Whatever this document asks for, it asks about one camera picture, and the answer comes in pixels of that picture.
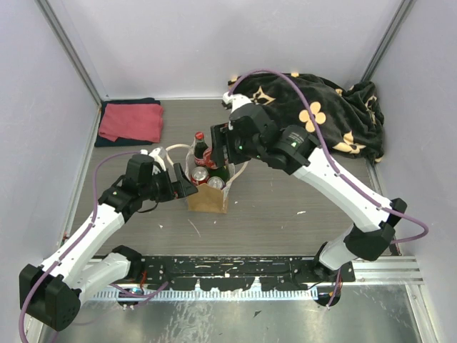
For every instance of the green glass bottle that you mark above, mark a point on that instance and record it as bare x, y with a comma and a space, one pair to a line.
221, 172

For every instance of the black floral fleece blanket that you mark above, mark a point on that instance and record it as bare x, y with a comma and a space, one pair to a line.
350, 120

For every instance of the aluminium frame rail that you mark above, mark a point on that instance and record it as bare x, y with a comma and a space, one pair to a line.
390, 270

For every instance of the folded red cloth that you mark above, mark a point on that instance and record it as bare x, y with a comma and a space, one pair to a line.
141, 122

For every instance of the red cola can front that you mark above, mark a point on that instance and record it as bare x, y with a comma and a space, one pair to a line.
208, 161

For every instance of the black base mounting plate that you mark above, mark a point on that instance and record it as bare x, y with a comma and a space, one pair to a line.
225, 273

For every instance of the glass cola bottle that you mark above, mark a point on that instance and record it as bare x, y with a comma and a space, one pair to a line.
199, 148

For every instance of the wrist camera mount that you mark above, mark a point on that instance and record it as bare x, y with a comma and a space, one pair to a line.
159, 155
238, 104

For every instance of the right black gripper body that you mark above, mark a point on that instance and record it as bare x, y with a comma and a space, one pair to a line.
240, 150

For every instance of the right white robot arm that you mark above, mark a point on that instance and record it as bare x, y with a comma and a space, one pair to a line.
374, 217

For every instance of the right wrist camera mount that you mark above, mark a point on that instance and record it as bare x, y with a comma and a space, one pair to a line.
238, 104

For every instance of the red cola can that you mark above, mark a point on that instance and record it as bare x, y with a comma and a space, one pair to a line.
208, 161
199, 175

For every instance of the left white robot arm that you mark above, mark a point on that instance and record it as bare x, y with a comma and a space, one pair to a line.
54, 291

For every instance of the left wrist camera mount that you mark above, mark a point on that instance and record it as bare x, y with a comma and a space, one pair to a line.
159, 155

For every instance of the purple soda can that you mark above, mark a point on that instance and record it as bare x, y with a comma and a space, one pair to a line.
216, 182

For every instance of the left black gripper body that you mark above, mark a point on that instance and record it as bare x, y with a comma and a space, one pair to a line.
161, 187

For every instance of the white slotted cable duct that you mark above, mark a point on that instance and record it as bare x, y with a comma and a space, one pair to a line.
253, 294

